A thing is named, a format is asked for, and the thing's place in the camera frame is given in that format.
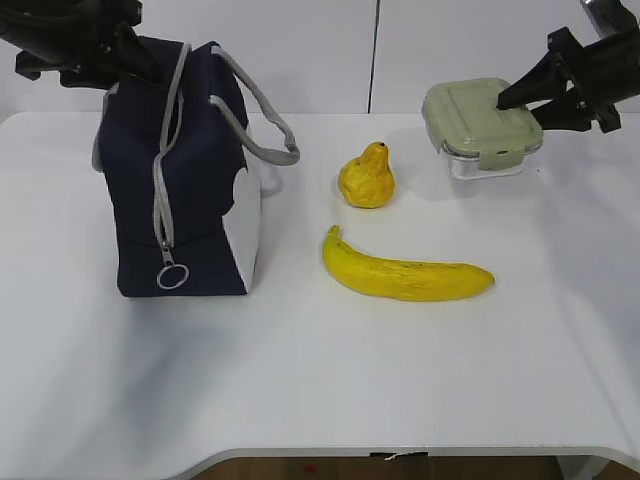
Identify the green lidded glass container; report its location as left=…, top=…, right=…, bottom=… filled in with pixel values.
left=421, top=78, right=544, bottom=180

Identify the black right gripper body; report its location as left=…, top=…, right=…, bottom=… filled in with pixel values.
left=548, top=27, right=639, bottom=133

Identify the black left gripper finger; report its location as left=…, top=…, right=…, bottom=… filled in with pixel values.
left=112, top=23, right=164, bottom=85

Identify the yellow banana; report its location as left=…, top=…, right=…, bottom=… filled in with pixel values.
left=322, top=225, right=495, bottom=302

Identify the black tape on table edge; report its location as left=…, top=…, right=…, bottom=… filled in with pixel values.
left=369, top=451, right=429, bottom=462

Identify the yellow pear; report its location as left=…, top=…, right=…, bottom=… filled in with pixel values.
left=338, top=142, right=396, bottom=209

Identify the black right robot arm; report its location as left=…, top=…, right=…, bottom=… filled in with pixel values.
left=497, top=1, right=639, bottom=133

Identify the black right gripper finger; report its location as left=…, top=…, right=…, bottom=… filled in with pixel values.
left=497, top=50, right=580, bottom=110
left=531, top=95, right=598, bottom=131

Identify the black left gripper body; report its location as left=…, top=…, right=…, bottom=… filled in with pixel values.
left=1, top=1, right=142, bottom=90

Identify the navy blue lunch bag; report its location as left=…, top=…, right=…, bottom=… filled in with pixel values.
left=92, top=37, right=300, bottom=298

